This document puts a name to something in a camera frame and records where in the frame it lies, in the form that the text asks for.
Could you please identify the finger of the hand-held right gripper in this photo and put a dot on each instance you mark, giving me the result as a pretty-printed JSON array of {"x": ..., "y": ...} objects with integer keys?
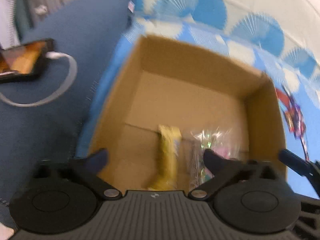
[{"x": 290, "y": 156}]

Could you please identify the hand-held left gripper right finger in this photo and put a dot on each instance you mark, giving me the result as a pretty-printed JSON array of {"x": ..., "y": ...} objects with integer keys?
[{"x": 212, "y": 160}]

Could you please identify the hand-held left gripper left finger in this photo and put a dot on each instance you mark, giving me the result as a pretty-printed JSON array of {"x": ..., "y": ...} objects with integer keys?
[{"x": 98, "y": 158}]

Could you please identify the clear plastic snack packet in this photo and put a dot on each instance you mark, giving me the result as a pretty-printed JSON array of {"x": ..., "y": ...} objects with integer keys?
[{"x": 200, "y": 140}]

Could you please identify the purple snack packet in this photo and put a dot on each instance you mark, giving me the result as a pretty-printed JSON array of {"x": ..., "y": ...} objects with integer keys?
[{"x": 297, "y": 115}]

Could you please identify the yellow snack packet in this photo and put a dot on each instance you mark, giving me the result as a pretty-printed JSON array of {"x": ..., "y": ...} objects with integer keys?
[{"x": 167, "y": 155}]

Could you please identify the brown cardboard box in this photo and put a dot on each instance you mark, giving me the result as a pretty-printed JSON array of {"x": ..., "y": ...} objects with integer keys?
[{"x": 187, "y": 92}]

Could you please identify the blue fabric sofa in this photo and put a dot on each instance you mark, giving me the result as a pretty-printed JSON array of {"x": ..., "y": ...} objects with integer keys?
[{"x": 50, "y": 130}]

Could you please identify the black smartphone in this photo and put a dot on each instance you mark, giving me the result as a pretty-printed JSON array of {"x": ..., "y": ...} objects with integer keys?
[{"x": 22, "y": 57}]

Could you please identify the blue white fan-print cloth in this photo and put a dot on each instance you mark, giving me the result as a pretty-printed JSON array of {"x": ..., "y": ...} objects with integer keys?
[{"x": 200, "y": 12}]

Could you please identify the white sofa tag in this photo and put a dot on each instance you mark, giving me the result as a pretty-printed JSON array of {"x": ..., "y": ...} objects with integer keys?
[{"x": 130, "y": 6}]

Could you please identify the white curtain hook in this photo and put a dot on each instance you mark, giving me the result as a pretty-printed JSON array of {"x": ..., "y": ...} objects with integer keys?
[{"x": 40, "y": 10}]

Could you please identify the teal curtain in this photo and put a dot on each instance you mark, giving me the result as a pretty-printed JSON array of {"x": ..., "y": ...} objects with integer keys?
[{"x": 22, "y": 15}]

